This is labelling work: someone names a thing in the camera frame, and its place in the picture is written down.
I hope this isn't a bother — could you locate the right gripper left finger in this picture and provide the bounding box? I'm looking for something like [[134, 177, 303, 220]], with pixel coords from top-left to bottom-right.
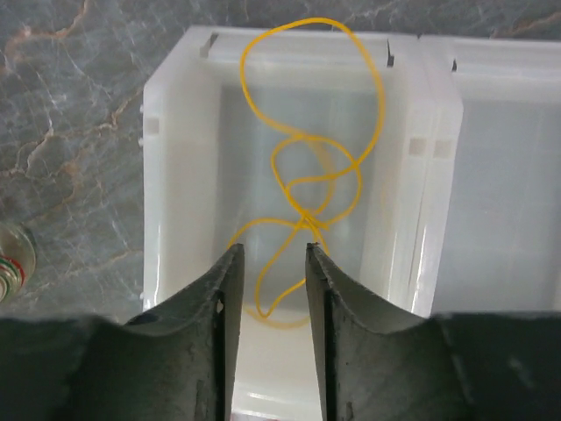
[[1, 245, 245, 420]]

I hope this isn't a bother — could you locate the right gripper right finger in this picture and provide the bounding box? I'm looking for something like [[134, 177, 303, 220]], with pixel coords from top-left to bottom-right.
[[305, 244, 560, 420]]

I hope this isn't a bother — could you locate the yellow cable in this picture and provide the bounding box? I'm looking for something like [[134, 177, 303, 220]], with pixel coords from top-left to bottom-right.
[[227, 17, 387, 330]]

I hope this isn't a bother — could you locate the right glass bottle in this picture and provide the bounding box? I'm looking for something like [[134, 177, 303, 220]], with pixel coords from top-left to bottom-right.
[[1, 222, 37, 303]]

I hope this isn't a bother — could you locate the white six-compartment tray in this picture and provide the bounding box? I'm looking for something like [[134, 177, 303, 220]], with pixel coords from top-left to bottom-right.
[[143, 26, 560, 420]]

